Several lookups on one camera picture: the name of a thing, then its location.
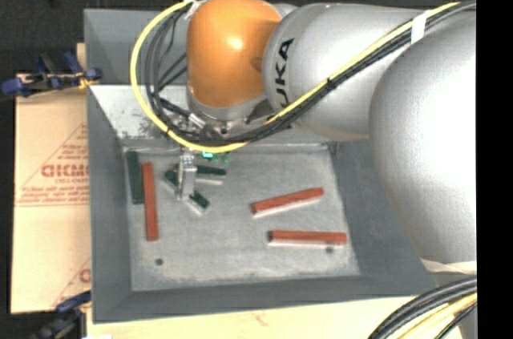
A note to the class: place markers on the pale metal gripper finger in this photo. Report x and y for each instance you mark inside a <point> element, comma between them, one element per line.
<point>181,185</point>
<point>191,179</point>

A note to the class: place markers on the dark green flat block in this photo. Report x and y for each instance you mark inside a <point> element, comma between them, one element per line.
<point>135,179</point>
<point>200,203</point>

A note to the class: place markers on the red-brown flat block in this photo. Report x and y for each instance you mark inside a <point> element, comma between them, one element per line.
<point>150,205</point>
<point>308,237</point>
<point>286,201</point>

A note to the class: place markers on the grey metal bin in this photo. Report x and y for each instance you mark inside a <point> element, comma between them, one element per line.
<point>240,269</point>

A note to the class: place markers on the brown cardboard board red print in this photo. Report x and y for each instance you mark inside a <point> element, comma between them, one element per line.
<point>48,153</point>

